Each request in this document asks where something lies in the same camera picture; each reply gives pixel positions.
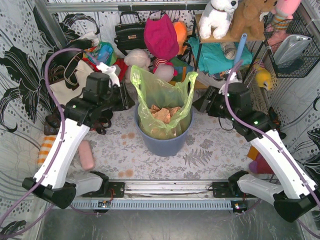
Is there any wooden metal shelf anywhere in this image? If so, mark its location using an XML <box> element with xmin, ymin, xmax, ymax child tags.
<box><xmin>188</xmin><ymin>14</ymin><xmax>266</xmax><ymax>81</ymax></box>

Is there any silver foil pouch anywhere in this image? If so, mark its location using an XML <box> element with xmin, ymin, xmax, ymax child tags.
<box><xmin>273</xmin><ymin>34</ymin><xmax>312</xmax><ymax>65</ymax></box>

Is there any pink plush toy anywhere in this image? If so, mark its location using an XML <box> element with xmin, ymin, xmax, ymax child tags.
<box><xmin>270</xmin><ymin>0</ymin><xmax>301</xmax><ymax>26</ymax></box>

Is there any red folded cloth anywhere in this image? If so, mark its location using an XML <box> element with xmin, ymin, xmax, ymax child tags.
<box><xmin>82</xmin><ymin>58</ymin><xmax>128</xmax><ymax>82</ymax></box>

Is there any yellow plush duck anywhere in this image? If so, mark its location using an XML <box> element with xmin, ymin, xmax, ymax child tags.
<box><xmin>253</xmin><ymin>61</ymin><xmax>272</xmax><ymax>91</ymax></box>

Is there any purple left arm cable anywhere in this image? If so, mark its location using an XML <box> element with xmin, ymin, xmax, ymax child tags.
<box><xmin>0</xmin><ymin>47</ymin><xmax>101</xmax><ymax>238</ymax></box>

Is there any black orange butterfly toy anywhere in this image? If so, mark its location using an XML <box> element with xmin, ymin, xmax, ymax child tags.
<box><xmin>268</xmin><ymin>106</ymin><xmax>287</xmax><ymax>140</ymax></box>

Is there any white shoe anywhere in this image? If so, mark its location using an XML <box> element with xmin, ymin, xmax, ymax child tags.
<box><xmin>194</xmin><ymin>71</ymin><xmax>226</xmax><ymax>90</ymax></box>

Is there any white pink plush doll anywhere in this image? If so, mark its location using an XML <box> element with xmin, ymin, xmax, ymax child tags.
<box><xmin>153</xmin><ymin>57</ymin><xmax>178</xmax><ymax>83</ymax></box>

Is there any brown teddy bear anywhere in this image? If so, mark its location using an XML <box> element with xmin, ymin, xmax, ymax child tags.
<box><xmin>230</xmin><ymin>0</ymin><xmax>278</xmax><ymax>40</ymax></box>

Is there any green plastic trash bag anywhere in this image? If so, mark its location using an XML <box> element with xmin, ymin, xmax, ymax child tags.
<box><xmin>130</xmin><ymin>65</ymin><xmax>198</xmax><ymax>140</ymax></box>

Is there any teal folded cloth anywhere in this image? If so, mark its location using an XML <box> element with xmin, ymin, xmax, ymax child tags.
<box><xmin>188</xmin><ymin>37</ymin><xmax>253</xmax><ymax>75</ymax></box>

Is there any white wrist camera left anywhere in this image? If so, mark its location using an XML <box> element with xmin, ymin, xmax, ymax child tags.
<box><xmin>96</xmin><ymin>62</ymin><xmax>120</xmax><ymax>87</ymax></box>

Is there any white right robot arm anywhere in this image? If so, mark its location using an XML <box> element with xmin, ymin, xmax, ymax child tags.
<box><xmin>192</xmin><ymin>82</ymin><xmax>320</xmax><ymax>223</ymax></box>

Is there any pink cylindrical pillow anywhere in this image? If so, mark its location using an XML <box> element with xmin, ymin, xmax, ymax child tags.
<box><xmin>78</xmin><ymin>140</ymin><xmax>95</xmax><ymax>171</ymax></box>

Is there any purple red plush toy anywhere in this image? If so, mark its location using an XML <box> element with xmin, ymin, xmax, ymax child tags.
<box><xmin>247</xmin><ymin>146</ymin><xmax>274</xmax><ymax>174</ymax></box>

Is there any black wire basket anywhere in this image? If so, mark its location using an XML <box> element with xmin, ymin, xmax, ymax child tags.
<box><xmin>264</xmin><ymin>12</ymin><xmax>320</xmax><ymax>79</ymax></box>

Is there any blue plastic trash bin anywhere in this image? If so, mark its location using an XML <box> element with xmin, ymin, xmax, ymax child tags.
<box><xmin>133</xmin><ymin>104</ymin><xmax>195</xmax><ymax>157</ymax></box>

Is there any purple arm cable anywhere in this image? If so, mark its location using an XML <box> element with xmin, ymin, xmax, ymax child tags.
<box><xmin>0</xmin><ymin>47</ymin><xmax>101</xmax><ymax>238</ymax></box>
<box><xmin>224</xmin><ymin>59</ymin><xmax>320</xmax><ymax>238</ymax></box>

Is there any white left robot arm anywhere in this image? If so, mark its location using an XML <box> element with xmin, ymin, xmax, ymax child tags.
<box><xmin>22</xmin><ymin>72</ymin><xmax>135</xmax><ymax>209</ymax></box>

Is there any cream canvas tote bag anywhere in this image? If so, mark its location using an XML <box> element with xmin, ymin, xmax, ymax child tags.
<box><xmin>48</xmin><ymin>59</ymin><xmax>95</xmax><ymax>106</ymax></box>

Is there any white fluffy plush dog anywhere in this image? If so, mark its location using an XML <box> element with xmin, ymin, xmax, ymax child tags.
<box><xmin>124</xmin><ymin>48</ymin><xmax>151</xmax><ymax>84</ymax></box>

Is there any grey checked plush ball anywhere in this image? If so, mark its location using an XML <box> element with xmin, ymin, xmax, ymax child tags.
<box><xmin>220</xmin><ymin>42</ymin><xmax>237</xmax><ymax>60</ymax></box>

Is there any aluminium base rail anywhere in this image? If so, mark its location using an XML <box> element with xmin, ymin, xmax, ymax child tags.
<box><xmin>46</xmin><ymin>178</ymin><xmax>258</xmax><ymax>213</ymax></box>

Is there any crumpled brown printed paper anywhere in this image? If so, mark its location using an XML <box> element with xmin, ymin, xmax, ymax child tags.
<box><xmin>149</xmin><ymin>104</ymin><xmax>181</xmax><ymax>124</ymax></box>

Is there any brown patterned leather bag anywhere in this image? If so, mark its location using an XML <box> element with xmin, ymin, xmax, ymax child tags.
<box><xmin>43</xmin><ymin>114</ymin><xmax>61</xmax><ymax>136</ymax></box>

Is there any white grey plush dog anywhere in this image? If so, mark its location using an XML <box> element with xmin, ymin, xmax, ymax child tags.
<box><xmin>199</xmin><ymin>0</ymin><xmax>239</xmax><ymax>40</ymax></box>

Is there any orange white checkered cloth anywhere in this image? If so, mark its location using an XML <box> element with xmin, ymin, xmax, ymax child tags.
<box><xmin>36</xmin><ymin>135</ymin><xmax>57</xmax><ymax>167</ymax></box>

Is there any black leather handbag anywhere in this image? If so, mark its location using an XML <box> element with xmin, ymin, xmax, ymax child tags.
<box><xmin>114</xmin><ymin>11</ymin><xmax>147</xmax><ymax>56</ymax></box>

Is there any magenta cloth bag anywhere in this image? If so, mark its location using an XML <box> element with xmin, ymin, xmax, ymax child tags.
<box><xmin>144</xmin><ymin>14</ymin><xmax>179</xmax><ymax>61</ymax></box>

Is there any orange plush toy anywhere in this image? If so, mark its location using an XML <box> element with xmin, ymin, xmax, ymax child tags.
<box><xmin>173</xmin><ymin>21</ymin><xmax>188</xmax><ymax>55</ymax></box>

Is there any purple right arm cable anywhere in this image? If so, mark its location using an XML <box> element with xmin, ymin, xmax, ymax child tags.
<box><xmin>224</xmin><ymin>59</ymin><xmax>320</xmax><ymax>238</ymax></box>

